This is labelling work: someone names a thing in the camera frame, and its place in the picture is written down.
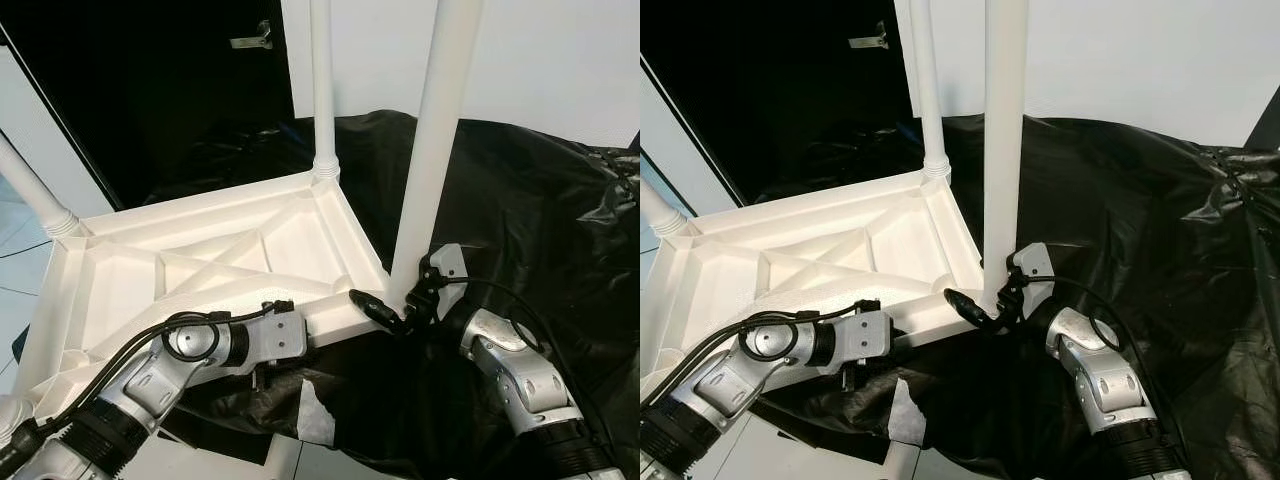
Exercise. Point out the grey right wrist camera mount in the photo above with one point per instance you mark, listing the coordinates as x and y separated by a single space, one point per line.
450 262
1035 262

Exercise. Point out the black door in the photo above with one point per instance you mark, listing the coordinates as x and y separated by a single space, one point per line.
760 90
150 90

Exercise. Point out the black plastic cover sheet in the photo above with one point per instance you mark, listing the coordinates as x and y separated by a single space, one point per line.
540 250
1150 250

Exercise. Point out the white support table leg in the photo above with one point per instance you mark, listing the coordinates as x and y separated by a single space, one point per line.
902 465
283 464

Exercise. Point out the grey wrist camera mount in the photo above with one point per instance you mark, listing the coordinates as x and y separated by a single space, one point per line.
1035 262
450 262
865 335
280 335

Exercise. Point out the white plastic children table top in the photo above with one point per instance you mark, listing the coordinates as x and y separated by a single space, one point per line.
720 280
120 280

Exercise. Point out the dark window frame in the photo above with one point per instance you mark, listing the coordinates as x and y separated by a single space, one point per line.
1264 132
634 146

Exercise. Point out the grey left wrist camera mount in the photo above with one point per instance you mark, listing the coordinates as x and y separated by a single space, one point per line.
280 335
865 335

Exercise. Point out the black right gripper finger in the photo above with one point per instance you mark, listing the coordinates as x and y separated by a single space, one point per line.
375 306
968 305

